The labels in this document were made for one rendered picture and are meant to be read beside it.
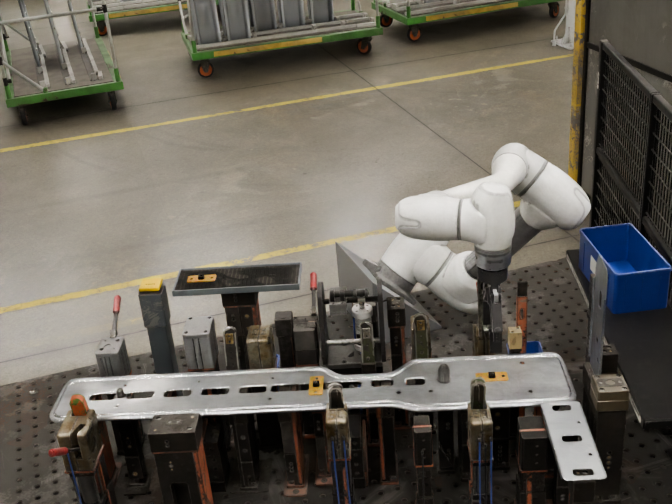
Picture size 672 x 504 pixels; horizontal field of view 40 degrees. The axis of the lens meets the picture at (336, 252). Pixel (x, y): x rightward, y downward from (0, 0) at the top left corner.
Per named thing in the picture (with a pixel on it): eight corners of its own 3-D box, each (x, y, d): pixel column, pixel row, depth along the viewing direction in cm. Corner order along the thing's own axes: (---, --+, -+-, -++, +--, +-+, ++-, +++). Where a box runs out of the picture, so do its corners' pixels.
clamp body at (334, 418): (327, 534, 236) (316, 427, 220) (329, 501, 247) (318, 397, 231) (363, 533, 236) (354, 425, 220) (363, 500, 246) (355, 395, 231)
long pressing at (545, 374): (42, 430, 237) (41, 425, 236) (67, 380, 257) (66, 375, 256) (579, 404, 230) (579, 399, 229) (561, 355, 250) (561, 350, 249)
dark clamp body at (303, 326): (297, 445, 269) (284, 335, 252) (300, 418, 281) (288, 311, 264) (333, 444, 269) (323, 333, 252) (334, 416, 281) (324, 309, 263)
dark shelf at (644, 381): (642, 431, 217) (643, 420, 216) (565, 257, 297) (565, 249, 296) (736, 426, 216) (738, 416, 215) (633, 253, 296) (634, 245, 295)
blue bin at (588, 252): (612, 315, 259) (615, 274, 253) (576, 265, 286) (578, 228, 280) (669, 308, 259) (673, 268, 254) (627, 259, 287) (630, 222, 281)
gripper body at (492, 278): (475, 257, 230) (475, 289, 234) (479, 273, 222) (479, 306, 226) (505, 255, 229) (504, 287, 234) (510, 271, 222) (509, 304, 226)
